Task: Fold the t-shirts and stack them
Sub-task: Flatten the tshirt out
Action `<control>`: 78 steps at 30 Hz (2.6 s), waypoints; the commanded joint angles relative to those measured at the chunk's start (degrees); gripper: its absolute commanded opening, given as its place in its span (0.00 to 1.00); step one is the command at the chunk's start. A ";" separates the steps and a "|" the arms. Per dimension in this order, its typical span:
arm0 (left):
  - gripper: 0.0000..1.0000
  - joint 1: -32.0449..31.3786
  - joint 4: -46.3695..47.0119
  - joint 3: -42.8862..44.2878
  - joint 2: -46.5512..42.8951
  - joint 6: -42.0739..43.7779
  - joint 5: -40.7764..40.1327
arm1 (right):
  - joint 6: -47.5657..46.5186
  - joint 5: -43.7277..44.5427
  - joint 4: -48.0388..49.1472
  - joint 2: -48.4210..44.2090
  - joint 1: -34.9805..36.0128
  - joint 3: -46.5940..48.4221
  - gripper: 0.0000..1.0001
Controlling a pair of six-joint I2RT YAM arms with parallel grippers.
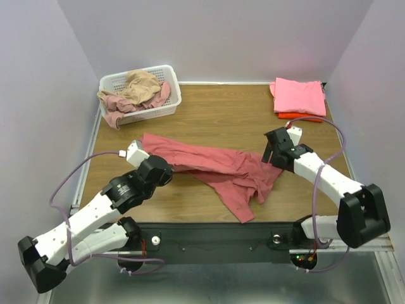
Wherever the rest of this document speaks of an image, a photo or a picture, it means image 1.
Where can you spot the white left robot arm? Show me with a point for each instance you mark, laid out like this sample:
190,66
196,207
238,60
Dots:
94,230

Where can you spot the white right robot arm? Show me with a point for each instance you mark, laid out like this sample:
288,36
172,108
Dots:
362,213

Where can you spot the folded orange t-shirt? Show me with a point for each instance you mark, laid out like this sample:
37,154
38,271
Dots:
302,116

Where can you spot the folded light pink t-shirt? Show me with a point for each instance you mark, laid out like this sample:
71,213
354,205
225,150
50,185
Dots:
290,96

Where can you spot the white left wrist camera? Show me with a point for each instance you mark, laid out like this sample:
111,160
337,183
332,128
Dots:
134,154

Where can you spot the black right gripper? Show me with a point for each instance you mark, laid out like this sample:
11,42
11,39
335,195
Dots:
273,147

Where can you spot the mauve pink t-shirt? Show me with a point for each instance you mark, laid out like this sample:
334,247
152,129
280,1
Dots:
117,106

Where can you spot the dusty red t-shirt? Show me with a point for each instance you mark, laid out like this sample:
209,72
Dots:
236,176

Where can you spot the white plastic laundry basket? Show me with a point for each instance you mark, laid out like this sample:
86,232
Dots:
164,73

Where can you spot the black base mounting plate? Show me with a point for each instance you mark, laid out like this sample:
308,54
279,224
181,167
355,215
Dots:
226,242

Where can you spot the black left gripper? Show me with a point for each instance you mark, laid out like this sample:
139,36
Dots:
163,172

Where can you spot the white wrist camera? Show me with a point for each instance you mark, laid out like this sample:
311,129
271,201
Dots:
295,133
134,154

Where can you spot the beige t-shirt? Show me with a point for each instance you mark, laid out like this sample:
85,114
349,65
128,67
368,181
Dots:
137,86

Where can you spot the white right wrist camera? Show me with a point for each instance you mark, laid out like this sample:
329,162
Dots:
295,133

